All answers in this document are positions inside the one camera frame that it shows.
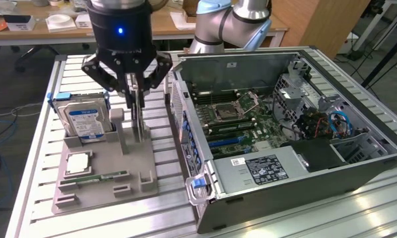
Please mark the blue expansion slot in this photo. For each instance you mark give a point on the blue expansion slot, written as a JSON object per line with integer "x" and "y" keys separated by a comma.
{"x": 227, "y": 142}

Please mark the brown cardboard box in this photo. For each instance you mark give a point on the brown cardboard box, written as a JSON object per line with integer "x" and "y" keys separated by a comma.
{"x": 190, "y": 7}

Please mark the perforated metal drive cage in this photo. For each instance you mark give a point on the perforated metal drive cage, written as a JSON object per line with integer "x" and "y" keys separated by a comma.
{"x": 295, "y": 99}

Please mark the white square dish box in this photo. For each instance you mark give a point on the white square dish box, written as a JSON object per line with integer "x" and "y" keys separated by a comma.
{"x": 62, "y": 26}

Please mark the hard disk with blue carrier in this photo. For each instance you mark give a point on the hard disk with blue carrier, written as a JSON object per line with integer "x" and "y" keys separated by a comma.
{"x": 83, "y": 124}

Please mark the small white cardboard box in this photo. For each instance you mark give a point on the small white cardboard box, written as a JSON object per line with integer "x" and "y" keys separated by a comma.
{"x": 80, "y": 22}

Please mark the grey plastic parts rack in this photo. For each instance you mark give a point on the grey plastic parts rack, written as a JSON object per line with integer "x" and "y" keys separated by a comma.
{"x": 96, "y": 196}

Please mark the black open PC case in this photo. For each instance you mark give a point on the black open PC case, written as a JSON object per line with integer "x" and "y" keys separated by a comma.
{"x": 284, "y": 205}

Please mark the thin metal locking lever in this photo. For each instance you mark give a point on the thin metal locking lever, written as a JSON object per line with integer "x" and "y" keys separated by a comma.
{"x": 212, "y": 95}

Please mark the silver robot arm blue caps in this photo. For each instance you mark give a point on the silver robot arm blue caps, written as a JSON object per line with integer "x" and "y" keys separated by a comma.
{"x": 212, "y": 29}

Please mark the green motherboard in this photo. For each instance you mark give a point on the green motherboard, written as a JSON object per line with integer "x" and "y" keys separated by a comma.
{"x": 258, "y": 126}

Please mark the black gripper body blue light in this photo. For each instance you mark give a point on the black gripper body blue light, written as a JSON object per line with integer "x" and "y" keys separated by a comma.
{"x": 119, "y": 37}

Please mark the green RAM stick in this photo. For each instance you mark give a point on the green RAM stick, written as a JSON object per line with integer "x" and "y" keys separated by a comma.
{"x": 92, "y": 179}

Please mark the CPU socket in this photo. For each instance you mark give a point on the CPU socket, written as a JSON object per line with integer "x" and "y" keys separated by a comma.
{"x": 226, "y": 112}

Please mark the white paper sheets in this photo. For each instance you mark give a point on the white paper sheets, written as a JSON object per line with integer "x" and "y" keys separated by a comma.
{"x": 182, "y": 22}

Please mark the green graphics card metal bracket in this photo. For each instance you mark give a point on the green graphics card metal bracket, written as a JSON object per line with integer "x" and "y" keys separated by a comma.
{"x": 139, "y": 129}

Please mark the silver socket cover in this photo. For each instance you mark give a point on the silver socket cover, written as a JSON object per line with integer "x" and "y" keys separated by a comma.
{"x": 242, "y": 101}

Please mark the black slanted pole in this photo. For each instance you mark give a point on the black slanted pole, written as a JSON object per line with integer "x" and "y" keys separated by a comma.
{"x": 372, "y": 72}

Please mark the grey metal disk bay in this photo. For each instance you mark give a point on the grey metal disk bay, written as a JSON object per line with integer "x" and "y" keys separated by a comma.
{"x": 354, "y": 148}

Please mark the white box black lid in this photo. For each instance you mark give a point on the white box black lid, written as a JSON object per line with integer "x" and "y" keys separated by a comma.
{"x": 20, "y": 26}

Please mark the grey power supply black label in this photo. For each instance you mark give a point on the grey power supply black label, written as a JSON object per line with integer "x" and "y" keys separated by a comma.
{"x": 231, "y": 178}

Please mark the black office chair base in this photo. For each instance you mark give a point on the black office chair base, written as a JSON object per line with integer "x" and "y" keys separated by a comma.
{"x": 36, "y": 50}

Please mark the white tape roll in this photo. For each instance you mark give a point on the white tape roll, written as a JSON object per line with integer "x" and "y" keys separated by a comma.
{"x": 56, "y": 2}

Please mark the wooden desk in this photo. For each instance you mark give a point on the wooden desk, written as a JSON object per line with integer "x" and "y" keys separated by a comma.
{"x": 27, "y": 34}

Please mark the silver CPU chip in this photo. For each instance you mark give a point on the silver CPU chip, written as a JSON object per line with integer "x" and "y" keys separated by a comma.
{"x": 76, "y": 164}

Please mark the grey cup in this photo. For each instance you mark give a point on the grey cup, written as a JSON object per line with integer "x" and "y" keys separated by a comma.
{"x": 39, "y": 2}

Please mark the wooden cabinet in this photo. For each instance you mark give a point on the wooden cabinet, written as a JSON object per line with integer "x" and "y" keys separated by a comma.
{"x": 318, "y": 22}

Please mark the silver finned chipset heatsink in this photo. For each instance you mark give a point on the silver finned chipset heatsink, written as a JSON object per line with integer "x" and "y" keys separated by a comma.
{"x": 264, "y": 145}

